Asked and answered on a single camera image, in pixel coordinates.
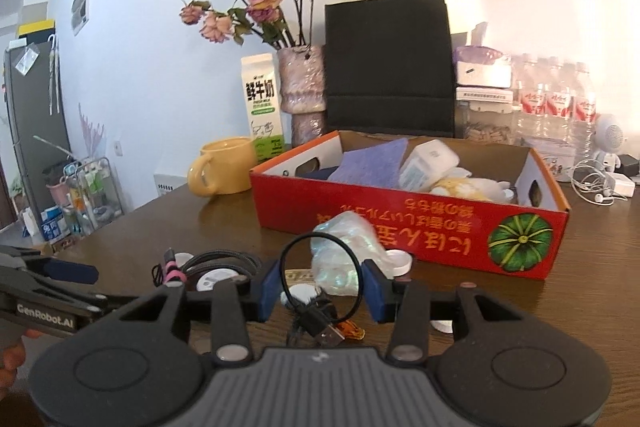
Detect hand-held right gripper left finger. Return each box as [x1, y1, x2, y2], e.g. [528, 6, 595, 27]
[117, 258, 282, 367]

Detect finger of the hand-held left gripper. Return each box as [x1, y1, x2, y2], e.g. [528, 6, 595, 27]
[0, 267, 109, 309]
[0, 246, 99, 286]

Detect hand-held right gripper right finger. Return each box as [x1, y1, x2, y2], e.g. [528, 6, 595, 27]
[361, 258, 526, 364]

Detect black braided cable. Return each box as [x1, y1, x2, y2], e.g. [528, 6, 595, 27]
[151, 248, 263, 295]

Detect thin black cable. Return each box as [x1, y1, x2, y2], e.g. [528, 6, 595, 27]
[280, 232, 362, 350]

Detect red cardboard box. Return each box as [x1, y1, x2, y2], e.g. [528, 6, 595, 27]
[250, 130, 571, 280]

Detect purple woven pouch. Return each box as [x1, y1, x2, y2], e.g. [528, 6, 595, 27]
[327, 138, 410, 190]

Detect dark blue case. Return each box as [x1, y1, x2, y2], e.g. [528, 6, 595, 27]
[300, 166, 344, 182]

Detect white plastic container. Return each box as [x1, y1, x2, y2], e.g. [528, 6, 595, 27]
[399, 139, 461, 194]

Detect white cloth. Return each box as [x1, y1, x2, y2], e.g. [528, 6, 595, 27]
[470, 179, 517, 204]

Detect person's left hand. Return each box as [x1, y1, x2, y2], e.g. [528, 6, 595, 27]
[0, 328, 44, 400]

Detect small gold packet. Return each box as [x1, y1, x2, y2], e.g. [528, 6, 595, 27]
[284, 268, 317, 286]

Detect white round cap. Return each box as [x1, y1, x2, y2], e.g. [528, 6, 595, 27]
[286, 285, 326, 308]

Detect white ribbed lid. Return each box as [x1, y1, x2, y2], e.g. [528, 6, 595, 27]
[384, 251, 414, 278]

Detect blue printed packages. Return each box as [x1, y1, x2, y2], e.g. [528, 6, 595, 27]
[40, 207, 73, 242]

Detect iridescent plastic bag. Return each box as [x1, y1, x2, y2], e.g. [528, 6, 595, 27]
[310, 211, 396, 297]

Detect white round case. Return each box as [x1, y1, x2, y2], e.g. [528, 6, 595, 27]
[196, 269, 241, 293]

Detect cream yellow fabric item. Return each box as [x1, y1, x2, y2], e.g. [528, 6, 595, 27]
[429, 177, 483, 200]

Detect yellow mug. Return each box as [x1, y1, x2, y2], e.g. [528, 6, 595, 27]
[187, 137, 258, 196]

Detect white board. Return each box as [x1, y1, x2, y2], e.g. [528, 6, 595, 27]
[154, 173, 190, 198]

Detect grey refrigerator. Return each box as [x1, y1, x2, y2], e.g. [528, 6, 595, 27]
[2, 39, 73, 228]

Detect white milk carton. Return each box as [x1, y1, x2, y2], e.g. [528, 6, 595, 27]
[241, 53, 286, 162]

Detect clear jar of nuts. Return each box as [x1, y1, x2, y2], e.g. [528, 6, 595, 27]
[457, 104, 516, 145]

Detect pink mottled vase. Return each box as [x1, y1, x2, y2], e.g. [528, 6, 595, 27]
[276, 46, 327, 148]

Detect white flat box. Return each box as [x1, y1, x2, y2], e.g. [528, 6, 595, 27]
[456, 87, 515, 114]

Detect black paper bag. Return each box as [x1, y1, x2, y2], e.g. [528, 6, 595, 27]
[324, 0, 457, 138]

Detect white long box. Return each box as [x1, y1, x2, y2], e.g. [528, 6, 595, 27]
[456, 62, 513, 88]

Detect yellow box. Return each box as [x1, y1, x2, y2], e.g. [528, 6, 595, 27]
[17, 19, 55, 38]

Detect shrink-wrapped water bottle pack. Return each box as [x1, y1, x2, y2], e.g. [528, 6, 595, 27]
[511, 54, 598, 182]

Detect white charger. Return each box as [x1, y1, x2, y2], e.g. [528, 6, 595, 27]
[607, 174, 637, 198]

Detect white robot-shaped gadget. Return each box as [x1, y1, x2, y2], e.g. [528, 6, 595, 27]
[592, 113, 628, 172]

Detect wire rack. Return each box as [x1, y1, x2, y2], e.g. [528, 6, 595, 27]
[75, 157, 125, 235]

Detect purple wall sticker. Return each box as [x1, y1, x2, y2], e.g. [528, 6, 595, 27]
[77, 103, 106, 158]

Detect white earphone cable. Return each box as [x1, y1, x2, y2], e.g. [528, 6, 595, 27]
[570, 159, 621, 206]

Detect grey wall panel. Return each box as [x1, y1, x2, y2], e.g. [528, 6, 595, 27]
[70, 0, 92, 36]

